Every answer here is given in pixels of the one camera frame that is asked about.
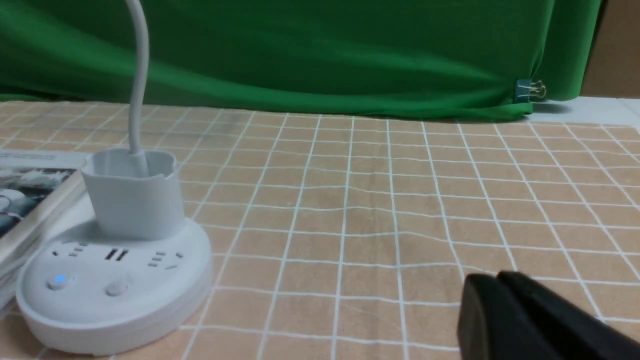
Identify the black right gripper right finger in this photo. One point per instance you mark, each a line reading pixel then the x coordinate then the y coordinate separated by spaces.
pixel 572 332

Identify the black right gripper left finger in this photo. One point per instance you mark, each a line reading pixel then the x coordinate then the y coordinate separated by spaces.
pixel 496 324

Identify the white desk lamp with sockets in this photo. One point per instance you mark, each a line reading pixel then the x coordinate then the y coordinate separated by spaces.
pixel 135 272

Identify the checkered beige tablecloth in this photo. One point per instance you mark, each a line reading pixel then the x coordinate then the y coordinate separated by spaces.
pixel 348 238

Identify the metal binder clip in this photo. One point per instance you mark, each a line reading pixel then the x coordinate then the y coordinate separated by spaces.
pixel 528 90

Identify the green backdrop cloth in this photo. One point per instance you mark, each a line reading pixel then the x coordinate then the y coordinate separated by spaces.
pixel 416 59

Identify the top self-driving textbook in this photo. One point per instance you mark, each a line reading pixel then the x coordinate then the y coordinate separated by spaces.
pixel 36 188

